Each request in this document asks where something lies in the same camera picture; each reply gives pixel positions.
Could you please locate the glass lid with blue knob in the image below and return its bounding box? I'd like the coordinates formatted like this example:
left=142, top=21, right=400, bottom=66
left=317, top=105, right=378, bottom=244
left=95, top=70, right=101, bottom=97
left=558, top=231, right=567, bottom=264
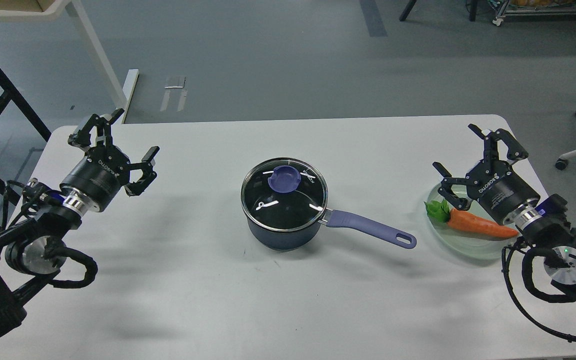
left=240, top=157, right=329, bottom=232

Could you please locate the metal cart with casters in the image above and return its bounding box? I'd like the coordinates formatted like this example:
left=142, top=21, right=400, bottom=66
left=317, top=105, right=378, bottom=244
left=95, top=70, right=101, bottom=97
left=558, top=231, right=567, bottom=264
left=490, top=0, right=576, bottom=27

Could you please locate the blue pot with handle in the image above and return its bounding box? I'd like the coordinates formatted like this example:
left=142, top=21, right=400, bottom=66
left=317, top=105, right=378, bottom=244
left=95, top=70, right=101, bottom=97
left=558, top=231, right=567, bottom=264
left=240, top=157, right=417, bottom=252

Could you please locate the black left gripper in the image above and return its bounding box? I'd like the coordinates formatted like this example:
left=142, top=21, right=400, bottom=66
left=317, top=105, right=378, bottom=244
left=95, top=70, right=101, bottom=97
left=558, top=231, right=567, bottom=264
left=60, top=108, right=160, bottom=212

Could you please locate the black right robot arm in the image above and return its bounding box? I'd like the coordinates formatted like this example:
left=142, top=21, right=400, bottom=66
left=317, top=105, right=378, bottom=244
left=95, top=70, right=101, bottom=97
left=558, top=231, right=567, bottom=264
left=425, top=124, right=576, bottom=343

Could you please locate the orange toy carrot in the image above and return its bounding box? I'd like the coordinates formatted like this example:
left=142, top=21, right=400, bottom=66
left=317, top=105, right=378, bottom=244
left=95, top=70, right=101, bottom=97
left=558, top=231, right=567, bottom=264
left=423, top=199, right=519, bottom=240

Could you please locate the white desk leg frame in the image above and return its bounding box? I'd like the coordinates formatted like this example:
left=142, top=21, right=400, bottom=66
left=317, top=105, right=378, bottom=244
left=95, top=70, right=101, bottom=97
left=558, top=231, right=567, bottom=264
left=0, top=0, right=140, bottom=124

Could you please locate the black furniture leg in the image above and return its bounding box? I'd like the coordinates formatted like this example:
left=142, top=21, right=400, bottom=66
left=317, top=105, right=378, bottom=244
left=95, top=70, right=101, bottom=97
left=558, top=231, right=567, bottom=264
left=398, top=0, right=418, bottom=22

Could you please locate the clear glass plate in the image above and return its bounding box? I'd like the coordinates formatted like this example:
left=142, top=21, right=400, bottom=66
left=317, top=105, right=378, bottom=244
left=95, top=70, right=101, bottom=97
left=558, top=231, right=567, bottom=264
left=425, top=183, right=517, bottom=261

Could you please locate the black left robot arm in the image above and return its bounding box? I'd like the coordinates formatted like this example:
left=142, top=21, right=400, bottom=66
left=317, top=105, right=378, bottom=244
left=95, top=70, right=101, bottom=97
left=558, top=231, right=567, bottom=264
left=0, top=108, right=160, bottom=338

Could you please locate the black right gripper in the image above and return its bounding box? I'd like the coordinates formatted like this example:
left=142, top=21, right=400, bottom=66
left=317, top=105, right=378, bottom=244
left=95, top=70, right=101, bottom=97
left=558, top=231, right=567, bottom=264
left=432, top=123, right=542, bottom=227

